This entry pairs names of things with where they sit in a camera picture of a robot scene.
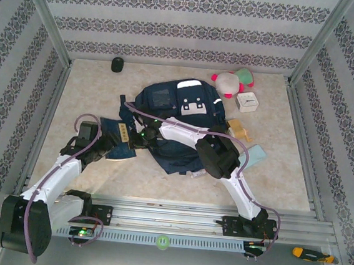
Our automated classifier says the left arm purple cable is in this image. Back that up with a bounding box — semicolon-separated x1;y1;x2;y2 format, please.
21;108;115;265

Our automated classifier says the aluminium frame post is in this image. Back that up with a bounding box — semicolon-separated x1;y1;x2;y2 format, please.
10;0;79;67
287;0;354;92

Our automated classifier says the aluminium mounting rail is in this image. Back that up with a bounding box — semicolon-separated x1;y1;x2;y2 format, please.
0;184;341;249

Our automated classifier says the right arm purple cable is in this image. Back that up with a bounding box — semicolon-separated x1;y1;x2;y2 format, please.
111;101;292;259

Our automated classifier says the white pink green plush toy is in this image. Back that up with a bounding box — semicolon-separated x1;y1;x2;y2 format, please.
209;64;257;102

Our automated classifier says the navy blue backpack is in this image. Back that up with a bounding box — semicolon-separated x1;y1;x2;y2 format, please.
112;72;248;183

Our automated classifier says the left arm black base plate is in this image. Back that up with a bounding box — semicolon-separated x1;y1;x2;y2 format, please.
58;201;114;227

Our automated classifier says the slotted grey cable duct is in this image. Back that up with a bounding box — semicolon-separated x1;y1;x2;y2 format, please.
51;223;245;255

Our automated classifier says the yellow black screwdriver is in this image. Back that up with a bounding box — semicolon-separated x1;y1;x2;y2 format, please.
292;246;340;265

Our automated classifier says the white alarm clock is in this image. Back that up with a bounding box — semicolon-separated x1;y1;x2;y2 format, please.
234;90;261;115

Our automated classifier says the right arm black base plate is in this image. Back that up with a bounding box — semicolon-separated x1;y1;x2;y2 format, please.
214;214;281;242

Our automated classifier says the navy blue notebook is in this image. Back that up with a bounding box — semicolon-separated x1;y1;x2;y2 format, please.
94;117;141;164

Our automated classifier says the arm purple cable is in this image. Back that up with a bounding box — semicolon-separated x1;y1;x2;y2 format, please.
21;108;115;265
111;101;292;259

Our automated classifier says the aluminium side rail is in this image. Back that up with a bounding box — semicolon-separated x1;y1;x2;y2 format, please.
12;58;73;199
273;82;338;223

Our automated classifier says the small black speaker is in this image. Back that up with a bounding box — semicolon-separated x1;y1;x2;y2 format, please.
110;56;125;74

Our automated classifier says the green tape roll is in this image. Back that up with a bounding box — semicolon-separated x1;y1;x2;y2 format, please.
155;234;171;251

